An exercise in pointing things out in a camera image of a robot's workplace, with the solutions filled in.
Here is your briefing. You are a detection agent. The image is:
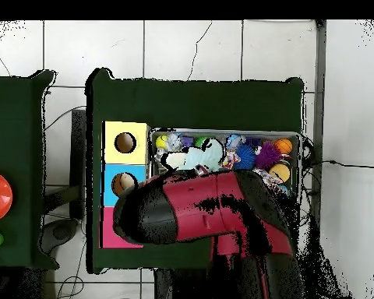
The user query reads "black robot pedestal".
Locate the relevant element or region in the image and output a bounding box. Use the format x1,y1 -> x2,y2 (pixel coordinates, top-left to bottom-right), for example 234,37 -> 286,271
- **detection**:
153,269 -> 213,299

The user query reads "purple spiky ball with eyes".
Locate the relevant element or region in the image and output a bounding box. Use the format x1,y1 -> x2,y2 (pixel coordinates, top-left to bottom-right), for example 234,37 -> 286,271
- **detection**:
254,141 -> 284,169

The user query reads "black stand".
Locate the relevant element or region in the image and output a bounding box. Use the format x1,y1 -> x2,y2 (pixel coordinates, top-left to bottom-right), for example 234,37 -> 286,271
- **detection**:
38,108 -> 87,255

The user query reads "crushed bottle with blue label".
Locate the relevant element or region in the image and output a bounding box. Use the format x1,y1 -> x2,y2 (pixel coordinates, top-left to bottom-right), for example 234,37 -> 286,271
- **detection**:
224,133 -> 247,151

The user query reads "silver wire mesh bin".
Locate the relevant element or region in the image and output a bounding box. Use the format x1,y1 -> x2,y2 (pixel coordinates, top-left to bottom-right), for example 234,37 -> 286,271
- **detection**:
146,128 -> 302,208

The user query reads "mint waffle cloth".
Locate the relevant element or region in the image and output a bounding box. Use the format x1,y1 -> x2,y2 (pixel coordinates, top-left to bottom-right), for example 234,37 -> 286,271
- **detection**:
174,137 -> 225,173

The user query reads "black cable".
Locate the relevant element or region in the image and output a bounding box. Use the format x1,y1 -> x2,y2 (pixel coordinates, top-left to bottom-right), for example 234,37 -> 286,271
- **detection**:
44,105 -> 87,131
302,159 -> 374,170
55,242 -> 87,299

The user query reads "grey metal rail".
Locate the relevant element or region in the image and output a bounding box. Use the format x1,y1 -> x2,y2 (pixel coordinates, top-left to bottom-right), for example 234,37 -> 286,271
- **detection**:
309,19 -> 328,225

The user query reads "dark green table cloth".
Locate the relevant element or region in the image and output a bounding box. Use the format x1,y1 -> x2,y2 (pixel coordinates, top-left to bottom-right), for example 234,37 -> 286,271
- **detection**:
85,68 -> 305,275
0,69 -> 60,270

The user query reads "cream waffle cloth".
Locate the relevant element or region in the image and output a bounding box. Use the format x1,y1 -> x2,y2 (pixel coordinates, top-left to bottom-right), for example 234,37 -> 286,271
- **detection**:
165,151 -> 189,171

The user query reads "small colourful crumpled paper ball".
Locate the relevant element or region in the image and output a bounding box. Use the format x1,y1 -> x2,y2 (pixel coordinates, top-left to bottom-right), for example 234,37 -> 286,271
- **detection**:
221,149 -> 241,169

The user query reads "wooden box with three holes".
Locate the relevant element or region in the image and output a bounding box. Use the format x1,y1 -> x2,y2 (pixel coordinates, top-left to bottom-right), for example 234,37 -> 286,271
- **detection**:
98,120 -> 151,249

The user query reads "blue spiky ball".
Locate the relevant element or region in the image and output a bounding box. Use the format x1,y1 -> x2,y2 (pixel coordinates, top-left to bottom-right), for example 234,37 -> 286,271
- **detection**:
233,143 -> 257,170

